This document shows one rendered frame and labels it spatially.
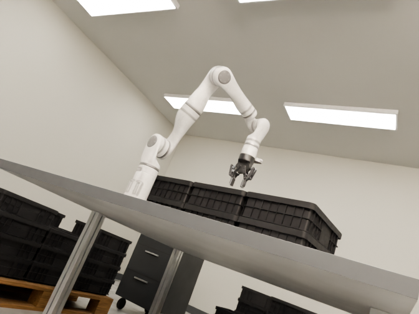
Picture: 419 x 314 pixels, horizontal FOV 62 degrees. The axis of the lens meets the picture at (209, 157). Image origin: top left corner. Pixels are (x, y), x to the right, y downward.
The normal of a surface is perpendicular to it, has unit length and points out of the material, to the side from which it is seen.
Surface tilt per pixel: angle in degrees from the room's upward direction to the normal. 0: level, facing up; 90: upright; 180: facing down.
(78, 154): 90
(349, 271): 90
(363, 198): 90
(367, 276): 90
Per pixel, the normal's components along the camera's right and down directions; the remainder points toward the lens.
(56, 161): 0.84, 0.15
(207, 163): -0.41, -0.44
